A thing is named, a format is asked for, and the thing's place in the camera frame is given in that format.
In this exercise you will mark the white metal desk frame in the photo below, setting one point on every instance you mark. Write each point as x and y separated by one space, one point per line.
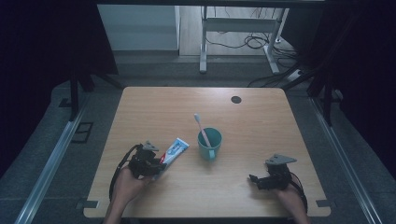
239 24

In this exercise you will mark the red and white toothpaste tube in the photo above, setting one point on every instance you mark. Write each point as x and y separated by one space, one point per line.
174 151

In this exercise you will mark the person's left hand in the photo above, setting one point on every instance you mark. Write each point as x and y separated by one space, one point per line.
127 186

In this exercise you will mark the white power strip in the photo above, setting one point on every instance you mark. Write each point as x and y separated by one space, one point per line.
295 74

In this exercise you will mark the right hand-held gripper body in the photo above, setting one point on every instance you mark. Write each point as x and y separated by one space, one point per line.
277 174

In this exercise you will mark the teal cup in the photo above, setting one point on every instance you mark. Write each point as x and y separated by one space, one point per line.
210 146

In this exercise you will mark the black metal stand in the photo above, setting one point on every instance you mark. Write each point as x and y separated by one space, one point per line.
74 93
327 96

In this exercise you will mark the person's right hand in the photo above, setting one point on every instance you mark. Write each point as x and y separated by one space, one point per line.
288 197

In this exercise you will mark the white cabinet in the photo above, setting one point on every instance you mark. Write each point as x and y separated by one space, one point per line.
137 28

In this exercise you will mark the black round table grommet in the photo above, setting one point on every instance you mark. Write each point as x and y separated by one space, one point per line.
236 99

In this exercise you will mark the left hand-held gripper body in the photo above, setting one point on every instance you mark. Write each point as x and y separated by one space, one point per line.
143 161

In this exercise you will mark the dark curtain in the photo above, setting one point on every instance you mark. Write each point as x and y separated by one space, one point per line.
367 62
37 62

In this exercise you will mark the pink toothbrush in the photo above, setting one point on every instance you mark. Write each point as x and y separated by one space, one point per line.
201 127

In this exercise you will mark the metal floor rail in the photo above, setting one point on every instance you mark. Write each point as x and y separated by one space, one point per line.
46 174
342 161

